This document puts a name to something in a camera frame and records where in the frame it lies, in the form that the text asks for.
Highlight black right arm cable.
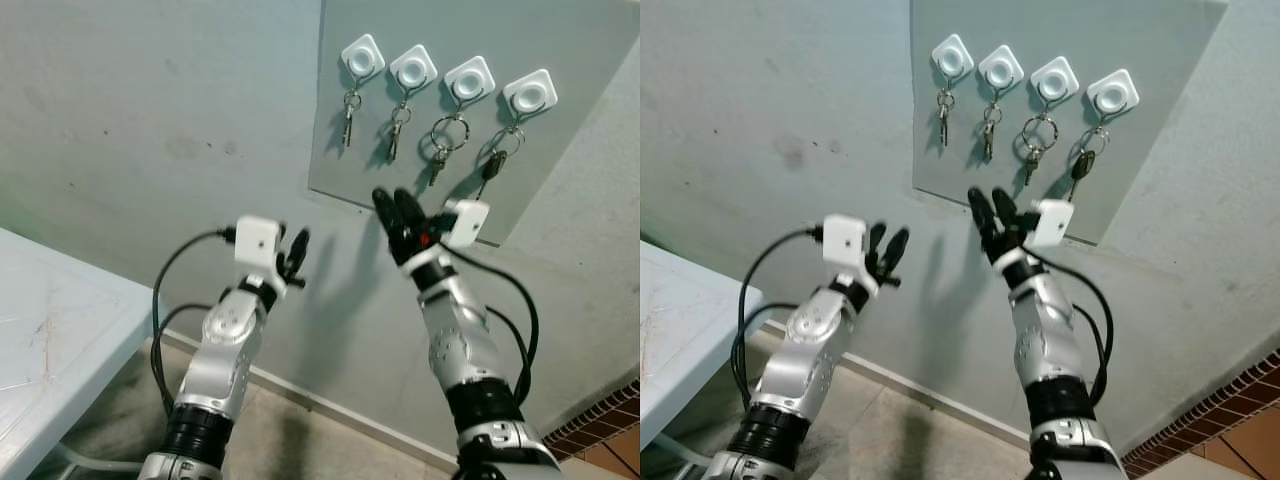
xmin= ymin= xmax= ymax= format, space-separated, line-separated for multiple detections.
xmin=440 ymin=245 xmax=541 ymax=406
xmin=1040 ymin=245 xmax=1114 ymax=406

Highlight grey wall board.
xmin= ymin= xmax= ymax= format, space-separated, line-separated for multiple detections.
xmin=910 ymin=0 xmax=1229 ymax=246
xmin=308 ymin=0 xmax=641 ymax=246

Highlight white skirting board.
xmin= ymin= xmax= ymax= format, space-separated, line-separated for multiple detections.
xmin=765 ymin=318 xmax=1038 ymax=448
xmin=160 ymin=328 xmax=466 ymax=473

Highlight white square wall hook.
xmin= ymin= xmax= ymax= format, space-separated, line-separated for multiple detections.
xmin=1085 ymin=69 xmax=1140 ymax=118
xmin=977 ymin=45 xmax=1025 ymax=93
xmin=1029 ymin=56 xmax=1080 ymax=105
xmin=930 ymin=34 xmax=975 ymax=81
xmin=389 ymin=44 xmax=439 ymax=93
xmin=443 ymin=56 xmax=497 ymax=107
xmin=501 ymin=69 xmax=559 ymax=119
xmin=340 ymin=34 xmax=386 ymax=83

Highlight small silver key bunch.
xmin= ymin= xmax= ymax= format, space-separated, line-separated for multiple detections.
xmin=385 ymin=100 xmax=412 ymax=164
xmin=978 ymin=100 xmax=1004 ymax=163

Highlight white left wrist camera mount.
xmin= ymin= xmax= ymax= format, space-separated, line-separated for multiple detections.
xmin=822 ymin=214 xmax=869 ymax=281
xmin=235 ymin=215 xmax=284 ymax=286

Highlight single silver key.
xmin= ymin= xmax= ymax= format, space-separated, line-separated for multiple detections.
xmin=934 ymin=88 xmax=956 ymax=148
xmin=341 ymin=88 xmax=362 ymax=149

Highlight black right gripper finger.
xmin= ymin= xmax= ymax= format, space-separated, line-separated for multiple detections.
xmin=990 ymin=187 xmax=1019 ymax=237
xmin=395 ymin=187 xmax=426 ymax=241
xmin=372 ymin=188 xmax=409 ymax=263
xmin=967 ymin=187 xmax=1004 ymax=259

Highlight white plastic folding table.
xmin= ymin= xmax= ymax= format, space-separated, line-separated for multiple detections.
xmin=0 ymin=228 xmax=156 ymax=480
xmin=640 ymin=240 xmax=766 ymax=451

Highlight black head key on ring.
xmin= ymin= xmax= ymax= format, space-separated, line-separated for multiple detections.
xmin=1066 ymin=125 xmax=1109 ymax=203
xmin=478 ymin=125 xmax=524 ymax=201

